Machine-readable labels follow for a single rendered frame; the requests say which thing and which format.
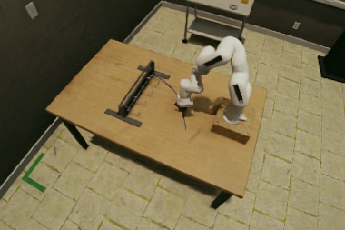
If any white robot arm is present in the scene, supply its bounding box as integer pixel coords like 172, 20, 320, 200
179, 36, 251, 125

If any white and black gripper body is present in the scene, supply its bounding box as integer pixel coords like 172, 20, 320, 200
176, 94, 182, 106

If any grey free-standing rack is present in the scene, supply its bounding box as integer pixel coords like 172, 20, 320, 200
105, 60, 170, 127

